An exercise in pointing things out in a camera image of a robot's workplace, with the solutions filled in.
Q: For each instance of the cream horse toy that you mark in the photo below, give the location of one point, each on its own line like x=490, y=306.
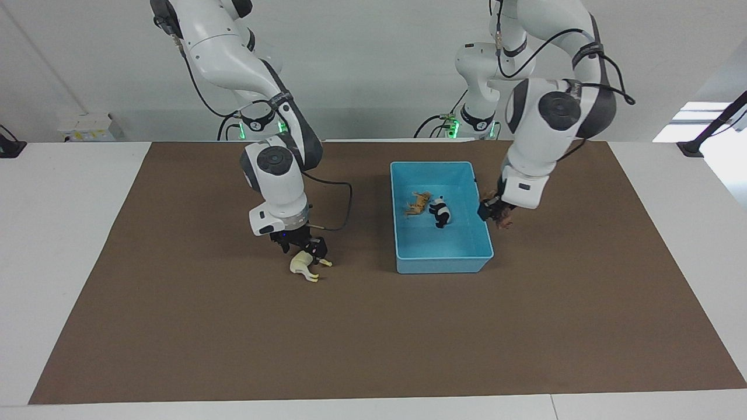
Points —
x=300, y=265

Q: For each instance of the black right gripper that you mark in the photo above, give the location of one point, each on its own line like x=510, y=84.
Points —
x=290, y=238

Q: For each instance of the black slanted stand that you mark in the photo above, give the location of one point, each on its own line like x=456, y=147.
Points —
x=712, y=125

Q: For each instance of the white background box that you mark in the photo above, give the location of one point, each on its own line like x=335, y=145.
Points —
x=87, y=127

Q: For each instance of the black stand base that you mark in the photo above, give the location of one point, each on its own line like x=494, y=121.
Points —
x=10, y=147

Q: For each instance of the brown lion toy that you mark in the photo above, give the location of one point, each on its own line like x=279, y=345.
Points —
x=504, y=219

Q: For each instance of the orange tiger toy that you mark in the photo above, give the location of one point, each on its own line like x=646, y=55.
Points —
x=418, y=204

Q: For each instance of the light blue storage box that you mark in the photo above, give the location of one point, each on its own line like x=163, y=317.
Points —
x=449, y=251

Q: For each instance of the brown table mat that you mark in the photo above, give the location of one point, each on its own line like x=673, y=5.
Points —
x=350, y=338

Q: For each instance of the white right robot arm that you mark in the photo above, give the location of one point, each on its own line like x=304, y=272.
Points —
x=274, y=169

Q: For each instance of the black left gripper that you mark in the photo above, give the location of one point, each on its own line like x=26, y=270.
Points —
x=503, y=201

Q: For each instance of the black and white panda toy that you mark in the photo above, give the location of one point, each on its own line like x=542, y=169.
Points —
x=440, y=213

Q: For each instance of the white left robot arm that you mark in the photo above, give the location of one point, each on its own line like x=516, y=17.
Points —
x=548, y=111

